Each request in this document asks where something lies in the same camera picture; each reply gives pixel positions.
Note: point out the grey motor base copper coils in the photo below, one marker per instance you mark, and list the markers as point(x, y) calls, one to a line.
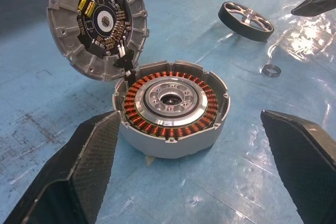
point(183, 145)

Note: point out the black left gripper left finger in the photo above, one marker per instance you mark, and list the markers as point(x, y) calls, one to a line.
point(86, 161)

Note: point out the small beige tape scrap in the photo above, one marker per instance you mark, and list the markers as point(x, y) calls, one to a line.
point(150, 160)

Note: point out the round grey metal disc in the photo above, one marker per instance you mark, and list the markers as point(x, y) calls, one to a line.
point(63, 11)

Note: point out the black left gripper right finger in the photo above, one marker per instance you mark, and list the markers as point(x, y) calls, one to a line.
point(309, 161)

